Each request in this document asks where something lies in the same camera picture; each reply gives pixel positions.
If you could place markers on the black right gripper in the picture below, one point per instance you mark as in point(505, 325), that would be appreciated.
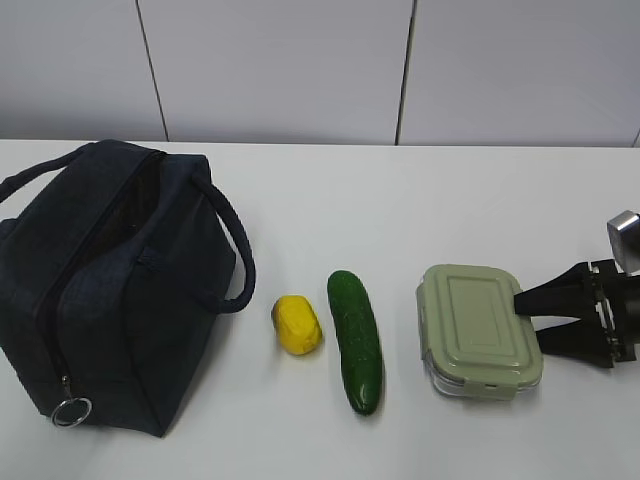
point(574, 294)

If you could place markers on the green lidded glass lunch box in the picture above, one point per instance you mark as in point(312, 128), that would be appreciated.
point(472, 342)

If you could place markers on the green cucumber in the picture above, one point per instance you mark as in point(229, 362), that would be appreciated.
point(361, 358)

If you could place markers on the yellow lemon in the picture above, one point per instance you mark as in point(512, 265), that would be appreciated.
point(296, 325)

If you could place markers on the navy blue fabric lunch bag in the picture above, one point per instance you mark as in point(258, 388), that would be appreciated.
point(112, 278)

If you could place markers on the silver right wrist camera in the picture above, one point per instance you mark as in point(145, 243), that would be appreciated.
point(623, 233)

